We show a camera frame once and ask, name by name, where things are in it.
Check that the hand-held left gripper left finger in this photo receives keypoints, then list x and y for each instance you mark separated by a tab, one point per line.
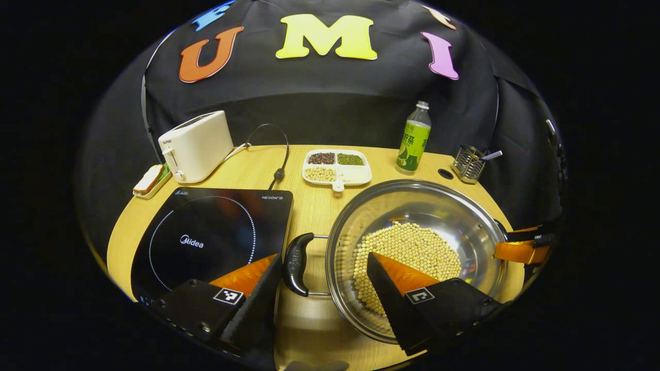
255	314

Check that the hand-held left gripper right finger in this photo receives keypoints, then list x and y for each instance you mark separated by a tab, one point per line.
386	299

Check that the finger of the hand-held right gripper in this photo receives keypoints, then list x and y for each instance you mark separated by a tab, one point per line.
521	252

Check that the stainless steel pot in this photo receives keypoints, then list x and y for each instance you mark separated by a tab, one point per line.
438	211

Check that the black induction cooktop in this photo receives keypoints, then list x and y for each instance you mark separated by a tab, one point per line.
206	226

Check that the pile of soybeans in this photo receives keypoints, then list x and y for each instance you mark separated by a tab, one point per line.
412	247

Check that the metal spoon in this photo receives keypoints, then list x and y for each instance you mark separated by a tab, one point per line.
492	154

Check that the black table grommet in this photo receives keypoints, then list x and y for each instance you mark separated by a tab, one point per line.
445	173

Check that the white divided dish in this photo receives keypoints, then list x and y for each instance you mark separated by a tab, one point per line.
356	175

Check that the small heap of soybeans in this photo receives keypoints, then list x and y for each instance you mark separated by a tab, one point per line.
319	174

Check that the small heap of green beans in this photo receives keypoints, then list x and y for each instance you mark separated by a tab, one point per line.
350	159

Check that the green tea bottle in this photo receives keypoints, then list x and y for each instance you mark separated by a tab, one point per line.
412	147

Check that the small heap of red beans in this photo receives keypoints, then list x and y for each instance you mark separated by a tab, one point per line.
322	158

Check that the white rectangular plate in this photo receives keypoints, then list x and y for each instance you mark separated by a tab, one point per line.
162	185

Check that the toast sandwich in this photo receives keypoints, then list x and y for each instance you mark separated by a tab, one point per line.
148	179

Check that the white toaster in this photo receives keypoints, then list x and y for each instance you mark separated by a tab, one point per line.
201	147

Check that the black backdrop cloth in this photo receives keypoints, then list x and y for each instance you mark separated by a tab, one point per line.
319	103

